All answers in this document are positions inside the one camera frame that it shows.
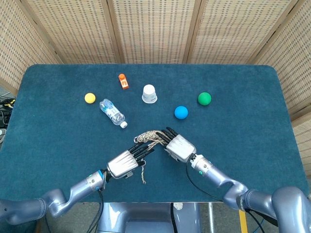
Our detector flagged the small orange bottle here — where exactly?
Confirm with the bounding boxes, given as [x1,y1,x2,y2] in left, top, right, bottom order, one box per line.
[118,73,130,90]

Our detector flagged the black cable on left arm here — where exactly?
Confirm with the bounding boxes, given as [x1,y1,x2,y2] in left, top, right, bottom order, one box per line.
[87,169,109,233]

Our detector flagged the woven bamboo folding screen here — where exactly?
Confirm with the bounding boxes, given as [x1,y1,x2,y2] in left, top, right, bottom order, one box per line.
[0,0,311,178]

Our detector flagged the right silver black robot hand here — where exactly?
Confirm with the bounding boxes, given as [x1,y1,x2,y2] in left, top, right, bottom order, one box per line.
[160,126,197,163]

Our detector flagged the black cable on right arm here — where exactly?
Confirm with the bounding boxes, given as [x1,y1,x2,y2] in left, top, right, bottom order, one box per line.
[186,160,279,228]

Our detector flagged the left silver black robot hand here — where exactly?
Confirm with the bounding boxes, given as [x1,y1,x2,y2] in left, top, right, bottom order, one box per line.
[105,142,155,180]

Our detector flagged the braided beige rope bundle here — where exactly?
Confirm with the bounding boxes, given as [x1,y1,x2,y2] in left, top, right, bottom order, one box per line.
[133,130,169,184]

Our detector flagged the green foam ball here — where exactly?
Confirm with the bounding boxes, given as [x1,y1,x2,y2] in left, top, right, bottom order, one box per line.
[197,92,212,106]

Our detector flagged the blue foam ball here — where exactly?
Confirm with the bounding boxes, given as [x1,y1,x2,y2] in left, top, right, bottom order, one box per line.
[174,105,189,120]

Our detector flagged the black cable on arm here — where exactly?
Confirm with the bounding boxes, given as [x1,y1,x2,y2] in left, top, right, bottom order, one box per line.
[186,160,279,228]
[87,169,109,233]

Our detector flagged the clear plastic water bottle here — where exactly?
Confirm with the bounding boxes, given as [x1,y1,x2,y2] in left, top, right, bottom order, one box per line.
[99,98,128,129]

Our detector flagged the dark blue table cloth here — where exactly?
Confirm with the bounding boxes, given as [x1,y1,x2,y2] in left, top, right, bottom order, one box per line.
[0,64,309,203]

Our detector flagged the blue-grey robot base column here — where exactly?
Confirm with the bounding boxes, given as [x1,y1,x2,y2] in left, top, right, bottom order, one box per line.
[96,202,202,233]

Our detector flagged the black cables on floor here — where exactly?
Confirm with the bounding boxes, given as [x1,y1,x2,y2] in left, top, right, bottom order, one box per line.
[0,96,17,129]

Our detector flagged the white upturned paper cup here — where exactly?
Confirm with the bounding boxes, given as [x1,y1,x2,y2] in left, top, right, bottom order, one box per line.
[141,84,158,104]

